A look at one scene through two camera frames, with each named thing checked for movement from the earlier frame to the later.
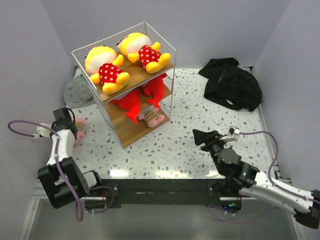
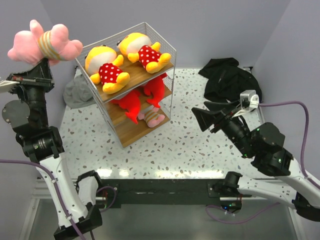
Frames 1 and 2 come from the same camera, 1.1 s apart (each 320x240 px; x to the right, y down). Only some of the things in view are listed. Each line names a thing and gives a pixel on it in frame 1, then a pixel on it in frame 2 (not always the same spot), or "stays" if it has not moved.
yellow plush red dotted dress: [102, 61] stays
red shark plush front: [130, 103] stays
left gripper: [53, 126] to [40, 76]
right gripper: [200, 138] to [225, 107]
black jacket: [228, 82] stays
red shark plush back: [156, 89] stays
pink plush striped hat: [79, 124] to [29, 47]
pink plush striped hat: [150, 115] stays
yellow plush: [139, 48] stays
